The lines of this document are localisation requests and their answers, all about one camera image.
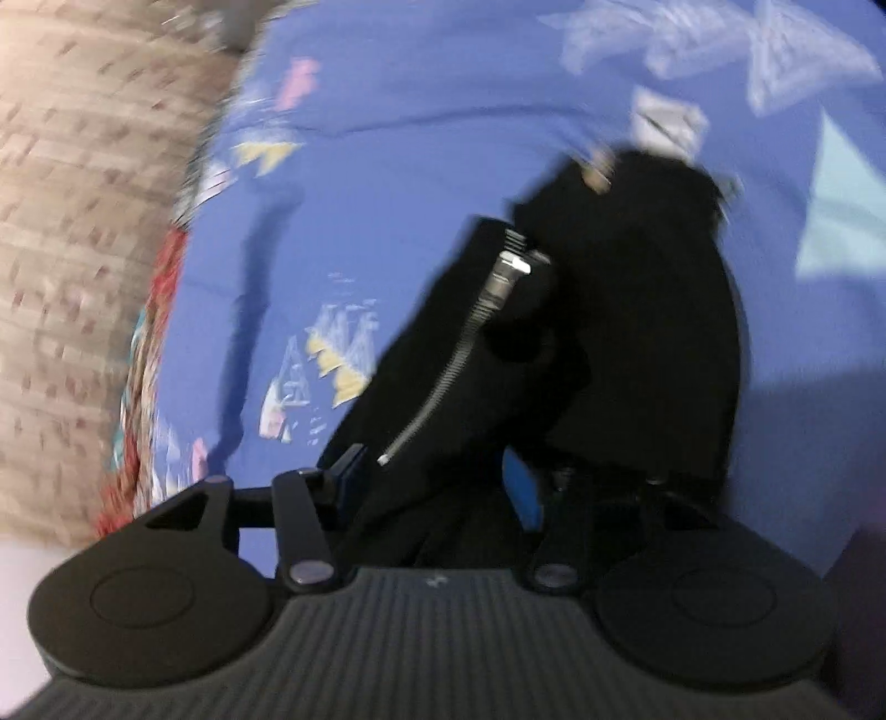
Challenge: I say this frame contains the black pants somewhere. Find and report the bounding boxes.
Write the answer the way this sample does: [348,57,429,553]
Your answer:
[318,148,746,573]

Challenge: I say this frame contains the beige patterned curtain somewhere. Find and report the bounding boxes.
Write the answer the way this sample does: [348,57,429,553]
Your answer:
[0,0,245,549]

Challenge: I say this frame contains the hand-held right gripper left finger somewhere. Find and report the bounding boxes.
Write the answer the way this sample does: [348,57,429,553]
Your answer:
[144,444,368,594]

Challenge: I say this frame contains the red patterned blanket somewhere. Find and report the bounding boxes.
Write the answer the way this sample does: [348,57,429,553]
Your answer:
[90,227,193,542]

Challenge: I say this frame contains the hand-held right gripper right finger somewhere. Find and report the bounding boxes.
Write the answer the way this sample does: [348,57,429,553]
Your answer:
[504,450,729,594]

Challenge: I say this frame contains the blue printed bedsheet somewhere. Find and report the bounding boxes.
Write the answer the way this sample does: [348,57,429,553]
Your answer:
[130,0,886,577]

